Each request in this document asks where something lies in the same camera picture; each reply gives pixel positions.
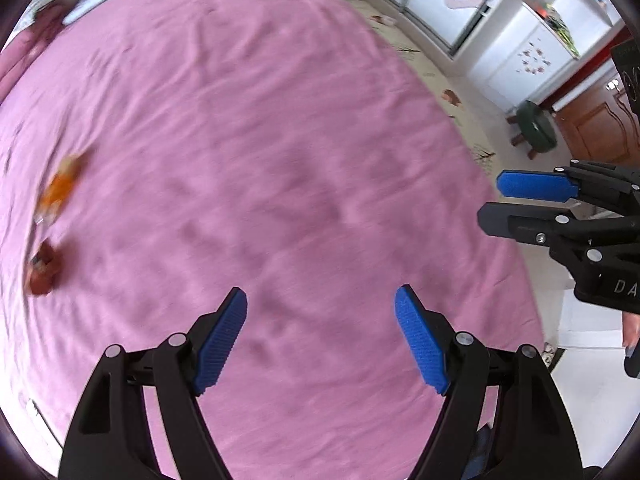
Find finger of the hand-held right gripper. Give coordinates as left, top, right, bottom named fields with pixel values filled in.
left=476, top=201, right=640, bottom=263
left=496, top=159, right=640, bottom=217

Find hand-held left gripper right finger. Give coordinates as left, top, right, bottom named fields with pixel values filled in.
left=394, top=284, right=584, bottom=480

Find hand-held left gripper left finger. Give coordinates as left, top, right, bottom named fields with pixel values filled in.
left=60, top=286, right=249, bottom=480

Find person's right hand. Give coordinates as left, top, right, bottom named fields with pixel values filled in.
left=622, top=310, right=640, bottom=353

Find green round stool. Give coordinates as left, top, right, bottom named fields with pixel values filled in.
left=506, top=100, right=559, bottom=161

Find brown wooden door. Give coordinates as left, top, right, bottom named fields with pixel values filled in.
left=552, top=62, right=640, bottom=166

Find blue jeans leg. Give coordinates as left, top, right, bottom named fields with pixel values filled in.
left=459, top=422, right=497, bottom=480

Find white cabinet with stickers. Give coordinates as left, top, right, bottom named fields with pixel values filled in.
left=467, top=0, right=627, bottom=113

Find colourful shelf items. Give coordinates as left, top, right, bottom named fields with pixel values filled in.
left=534, top=2, right=582, bottom=58

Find pink bed sheet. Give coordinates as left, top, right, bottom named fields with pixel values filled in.
left=0, top=0, right=547, bottom=480

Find brown knit sock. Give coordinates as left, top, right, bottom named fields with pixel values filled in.
left=27, top=240, right=62, bottom=297

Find orange snack packet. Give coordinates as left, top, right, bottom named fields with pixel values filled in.
left=35, top=152, right=89, bottom=226

